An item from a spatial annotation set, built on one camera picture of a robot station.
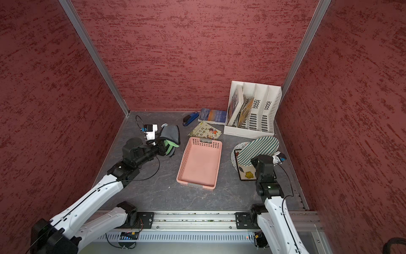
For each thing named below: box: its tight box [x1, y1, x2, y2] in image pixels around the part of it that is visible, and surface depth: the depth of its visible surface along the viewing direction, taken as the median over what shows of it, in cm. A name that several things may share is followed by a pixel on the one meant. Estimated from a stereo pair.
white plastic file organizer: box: [223, 80, 283, 137], surface depth 108 cm
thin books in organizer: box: [226, 84, 245, 126], surface depth 103 cm
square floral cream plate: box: [234, 148, 257, 181], surface depth 89 cm
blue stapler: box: [182, 111, 200, 126], surface depth 115 cm
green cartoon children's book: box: [187, 121, 223, 141], surface depth 111 cm
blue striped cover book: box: [197, 107, 228, 125], surface depth 120 cm
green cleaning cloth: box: [159, 123, 181, 158], surface depth 70 cm
